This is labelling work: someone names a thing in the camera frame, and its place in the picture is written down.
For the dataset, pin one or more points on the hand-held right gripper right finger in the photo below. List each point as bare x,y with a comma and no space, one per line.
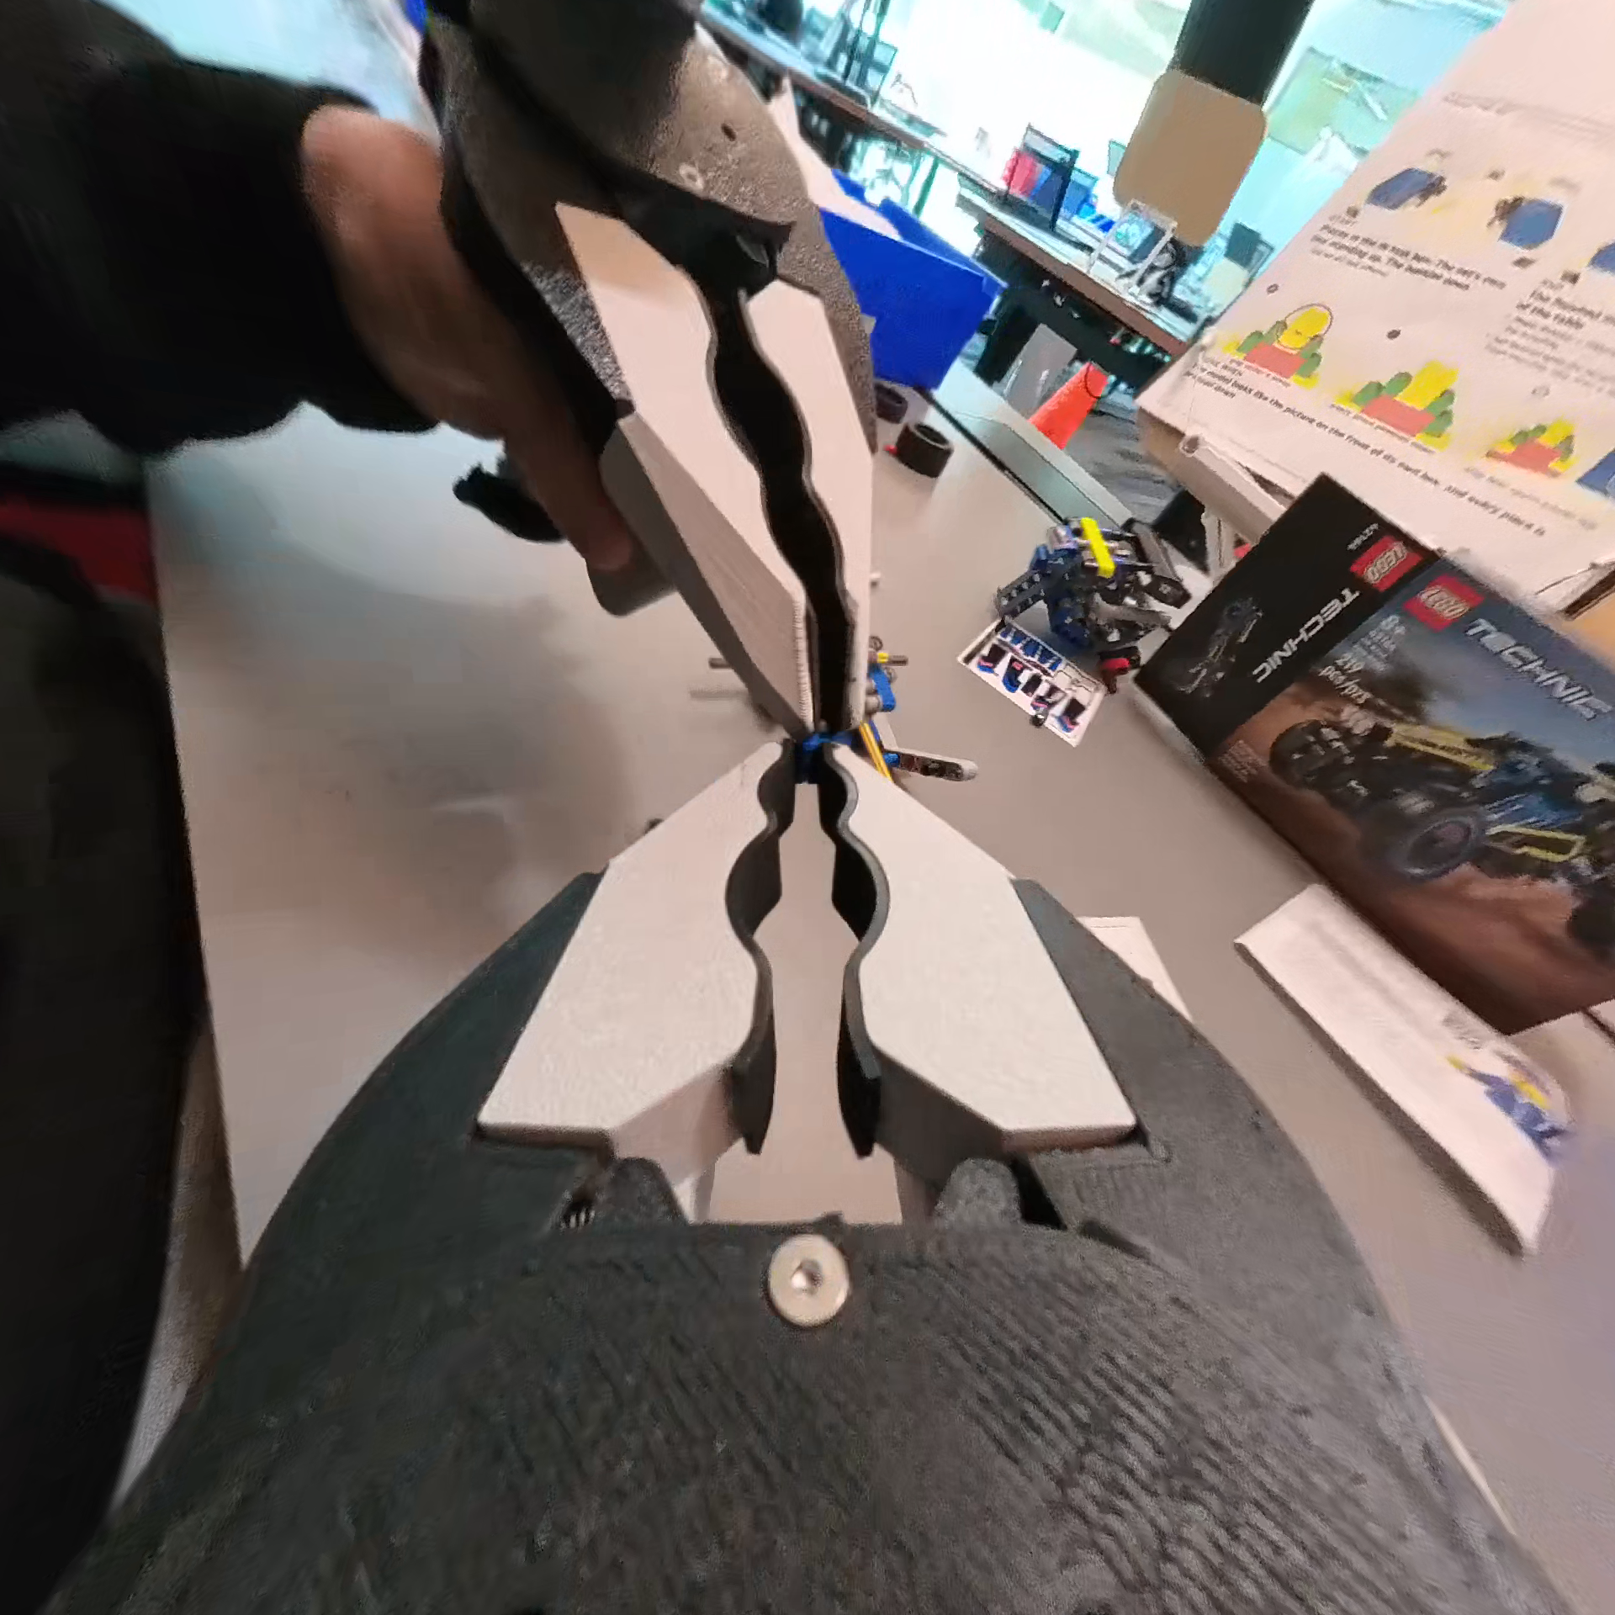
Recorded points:
978,1010

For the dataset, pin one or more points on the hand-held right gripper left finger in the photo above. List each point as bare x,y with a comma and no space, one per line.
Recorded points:
632,996

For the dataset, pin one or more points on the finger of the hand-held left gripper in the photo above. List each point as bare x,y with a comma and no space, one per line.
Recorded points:
839,468
670,429

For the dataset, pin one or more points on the blue lego axle piece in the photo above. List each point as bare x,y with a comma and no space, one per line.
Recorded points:
814,743

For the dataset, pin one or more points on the person's left forearm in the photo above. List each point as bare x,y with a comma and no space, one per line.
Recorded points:
153,227

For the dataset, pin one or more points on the small grey blue lego subassembly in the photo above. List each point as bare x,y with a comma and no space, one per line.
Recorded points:
883,689

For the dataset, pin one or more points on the blue black lego chassis assembly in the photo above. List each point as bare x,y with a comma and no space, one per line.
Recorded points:
1085,593

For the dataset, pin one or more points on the lego set box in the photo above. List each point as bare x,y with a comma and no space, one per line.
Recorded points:
1389,783

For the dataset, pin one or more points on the person's left hand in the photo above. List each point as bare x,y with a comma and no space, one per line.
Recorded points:
405,277

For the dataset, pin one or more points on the white paper sheet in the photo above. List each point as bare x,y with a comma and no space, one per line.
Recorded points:
1135,960

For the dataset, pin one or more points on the blue plastic bin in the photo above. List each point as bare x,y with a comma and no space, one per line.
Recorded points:
908,297

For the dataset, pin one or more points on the orange traffic cone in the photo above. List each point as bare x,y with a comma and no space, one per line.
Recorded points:
1074,410

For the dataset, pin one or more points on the sticker sheet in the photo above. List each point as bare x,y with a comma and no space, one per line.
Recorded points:
1010,670

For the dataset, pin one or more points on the brown background table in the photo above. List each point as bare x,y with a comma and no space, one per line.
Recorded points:
1074,272

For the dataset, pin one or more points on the clear acrylic stand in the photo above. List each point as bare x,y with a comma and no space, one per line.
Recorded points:
1133,233

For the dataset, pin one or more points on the white easel stand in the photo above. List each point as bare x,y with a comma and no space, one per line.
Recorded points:
1231,487

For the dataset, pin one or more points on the instruction booklet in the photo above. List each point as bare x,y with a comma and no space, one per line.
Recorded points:
1389,1046

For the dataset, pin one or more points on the tan pillar pad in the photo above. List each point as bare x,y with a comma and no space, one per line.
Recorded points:
1193,152

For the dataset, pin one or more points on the person's dark clothing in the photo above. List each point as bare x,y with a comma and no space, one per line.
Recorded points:
89,883

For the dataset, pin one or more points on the black pillar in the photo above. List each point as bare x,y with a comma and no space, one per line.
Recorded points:
1243,45

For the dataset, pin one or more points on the white instruction poster board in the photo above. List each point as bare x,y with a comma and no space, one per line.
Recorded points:
1414,252

